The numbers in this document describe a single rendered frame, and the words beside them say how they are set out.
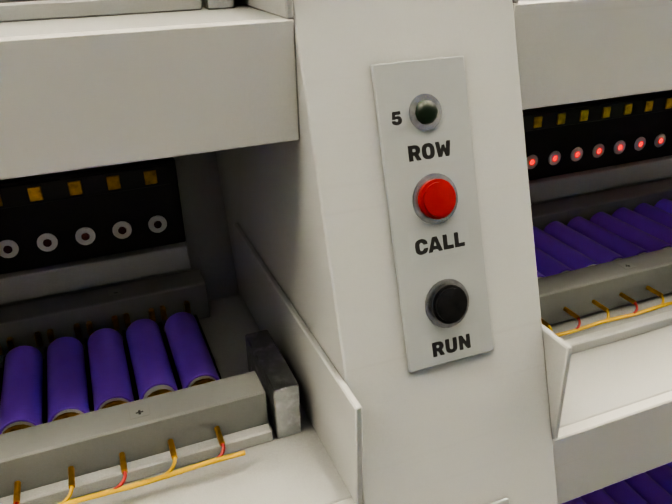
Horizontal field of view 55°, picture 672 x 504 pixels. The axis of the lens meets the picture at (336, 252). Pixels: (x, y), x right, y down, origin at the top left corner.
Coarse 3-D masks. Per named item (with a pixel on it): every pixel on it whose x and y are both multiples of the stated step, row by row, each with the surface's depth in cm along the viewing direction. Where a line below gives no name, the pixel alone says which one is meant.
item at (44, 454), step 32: (224, 384) 30; (256, 384) 30; (96, 416) 28; (128, 416) 28; (160, 416) 28; (192, 416) 28; (224, 416) 29; (256, 416) 30; (0, 448) 26; (32, 448) 26; (64, 448) 27; (96, 448) 27; (128, 448) 28; (160, 448) 28; (224, 448) 28; (0, 480) 26; (32, 480) 27; (160, 480) 27
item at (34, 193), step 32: (160, 160) 38; (0, 192) 35; (32, 192) 35; (64, 192) 36; (96, 192) 37; (128, 192) 38; (160, 192) 38; (0, 224) 36; (32, 224) 36; (64, 224) 37; (96, 224) 38; (0, 256) 36; (32, 256) 37; (64, 256) 38; (96, 256) 38
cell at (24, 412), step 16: (16, 352) 33; (32, 352) 34; (16, 368) 32; (32, 368) 32; (16, 384) 31; (32, 384) 31; (16, 400) 30; (32, 400) 30; (0, 416) 29; (16, 416) 29; (32, 416) 29; (0, 432) 29
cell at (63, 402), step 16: (48, 352) 34; (64, 352) 33; (80, 352) 34; (48, 368) 33; (64, 368) 32; (80, 368) 33; (48, 384) 32; (64, 384) 31; (80, 384) 31; (48, 400) 30; (64, 400) 30; (80, 400) 30; (48, 416) 30
